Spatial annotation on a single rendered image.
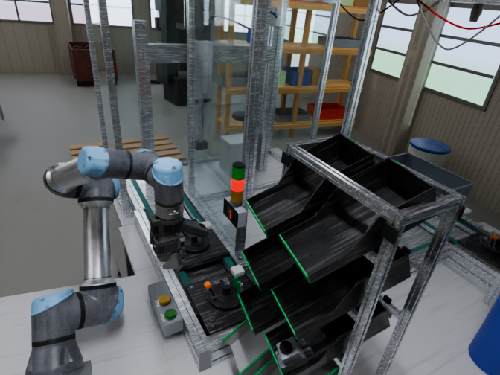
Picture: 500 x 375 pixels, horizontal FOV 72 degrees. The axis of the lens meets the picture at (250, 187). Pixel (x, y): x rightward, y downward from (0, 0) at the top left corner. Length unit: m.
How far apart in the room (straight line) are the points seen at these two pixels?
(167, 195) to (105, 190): 0.44
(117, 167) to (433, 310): 1.39
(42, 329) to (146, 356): 0.35
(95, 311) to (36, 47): 8.64
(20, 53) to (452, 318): 9.32
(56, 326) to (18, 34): 8.72
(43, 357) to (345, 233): 0.91
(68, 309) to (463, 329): 1.46
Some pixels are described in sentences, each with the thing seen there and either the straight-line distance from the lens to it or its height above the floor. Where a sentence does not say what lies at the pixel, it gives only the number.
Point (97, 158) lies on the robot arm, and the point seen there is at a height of 1.60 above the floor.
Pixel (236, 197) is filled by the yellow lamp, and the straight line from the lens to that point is 1.32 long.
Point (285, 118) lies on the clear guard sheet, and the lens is 2.58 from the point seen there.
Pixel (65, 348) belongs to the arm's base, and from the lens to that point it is 1.24.
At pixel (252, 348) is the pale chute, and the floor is 1.04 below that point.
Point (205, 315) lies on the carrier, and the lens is 1.31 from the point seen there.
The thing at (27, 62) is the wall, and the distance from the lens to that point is 9.70.
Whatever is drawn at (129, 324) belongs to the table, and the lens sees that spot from 1.46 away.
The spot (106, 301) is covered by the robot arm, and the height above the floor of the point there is 1.06.
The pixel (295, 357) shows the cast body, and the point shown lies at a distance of 0.88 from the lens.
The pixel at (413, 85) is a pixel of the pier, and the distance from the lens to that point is 5.32.
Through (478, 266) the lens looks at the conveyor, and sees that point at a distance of 1.99.
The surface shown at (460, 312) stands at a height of 0.86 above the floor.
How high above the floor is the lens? 1.97
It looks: 29 degrees down
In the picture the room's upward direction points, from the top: 5 degrees clockwise
